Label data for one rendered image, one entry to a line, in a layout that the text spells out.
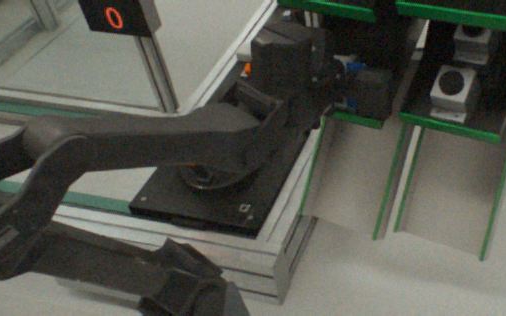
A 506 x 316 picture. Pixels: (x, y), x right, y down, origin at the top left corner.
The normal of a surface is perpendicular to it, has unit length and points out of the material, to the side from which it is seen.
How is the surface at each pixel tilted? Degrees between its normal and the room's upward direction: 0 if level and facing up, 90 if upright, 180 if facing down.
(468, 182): 45
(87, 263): 90
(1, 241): 90
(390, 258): 0
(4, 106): 0
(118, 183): 0
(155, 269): 90
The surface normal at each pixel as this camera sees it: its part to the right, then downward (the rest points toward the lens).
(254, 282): -0.31, 0.65
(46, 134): -0.30, -0.55
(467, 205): -0.40, -0.09
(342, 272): -0.10, -0.75
